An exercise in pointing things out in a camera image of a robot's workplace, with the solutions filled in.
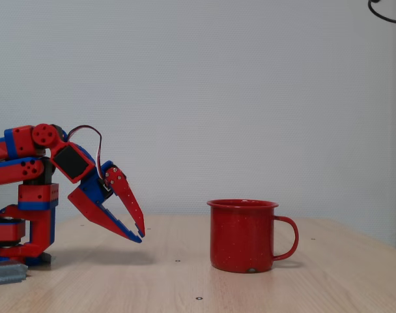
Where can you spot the red enamel mug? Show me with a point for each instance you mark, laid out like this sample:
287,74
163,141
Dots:
240,238

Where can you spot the red and blue gripper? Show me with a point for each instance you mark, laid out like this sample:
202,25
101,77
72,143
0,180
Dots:
94,195

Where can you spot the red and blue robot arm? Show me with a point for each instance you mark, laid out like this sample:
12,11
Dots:
9,172

